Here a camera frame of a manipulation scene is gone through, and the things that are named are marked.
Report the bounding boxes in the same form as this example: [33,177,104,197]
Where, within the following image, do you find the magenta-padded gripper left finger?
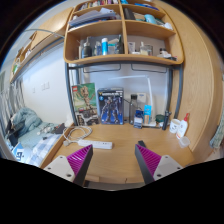
[43,143,94,187]

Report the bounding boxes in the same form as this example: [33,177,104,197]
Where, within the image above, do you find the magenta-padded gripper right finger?
[134,143,184,185]

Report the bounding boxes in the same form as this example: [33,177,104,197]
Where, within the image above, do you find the small clear plastic container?
[178,135,191,149]

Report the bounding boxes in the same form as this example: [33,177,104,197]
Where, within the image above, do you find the bed with plaid sheet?
[6,121,66,167]

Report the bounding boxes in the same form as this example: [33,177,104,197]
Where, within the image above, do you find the white power strip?
[77,139,114,150]

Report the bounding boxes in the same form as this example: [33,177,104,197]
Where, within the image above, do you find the white mug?
[169,118,182,135]

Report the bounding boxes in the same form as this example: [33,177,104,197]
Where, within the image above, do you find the white red-capped lotion bottle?
[175,112,191,140]

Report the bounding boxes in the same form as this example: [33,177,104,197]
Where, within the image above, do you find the black electric shaver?
[161,110,173,131]

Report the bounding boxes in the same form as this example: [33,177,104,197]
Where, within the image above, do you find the dark green round tin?
[155,114,166,124]

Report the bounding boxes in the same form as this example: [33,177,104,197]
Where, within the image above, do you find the small blue and white carton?
[133,109,145,130]

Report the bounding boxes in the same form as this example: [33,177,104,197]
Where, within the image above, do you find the light blue packet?
[143,104,153,125]

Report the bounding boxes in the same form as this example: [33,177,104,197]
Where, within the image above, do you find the pale blue blanket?
[11,107,43,138]

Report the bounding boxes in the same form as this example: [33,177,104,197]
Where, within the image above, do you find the clear bottle with dark cap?
[129,94,139,125]

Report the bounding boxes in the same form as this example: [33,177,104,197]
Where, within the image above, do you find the green toy figure box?
[71,82,100,127]

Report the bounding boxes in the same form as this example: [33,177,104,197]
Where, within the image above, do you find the white desk lamp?
[107,74,158,128]

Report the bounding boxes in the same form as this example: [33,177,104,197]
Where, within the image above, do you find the white box with blue label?
[136,92,148,104]

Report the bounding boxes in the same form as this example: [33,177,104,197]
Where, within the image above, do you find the blue robot model kit box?
[96,87,125,126]

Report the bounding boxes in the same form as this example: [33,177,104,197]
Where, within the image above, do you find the wooden shelf unit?
[63,0,185,66]

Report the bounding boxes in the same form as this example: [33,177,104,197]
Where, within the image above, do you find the white power strip cable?
[62,125,94,147]

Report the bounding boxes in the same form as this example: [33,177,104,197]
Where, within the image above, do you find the grey metal desk frame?
[64,61,184,126]

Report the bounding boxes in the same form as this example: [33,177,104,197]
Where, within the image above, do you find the white wall switch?
[40,81,51,92]

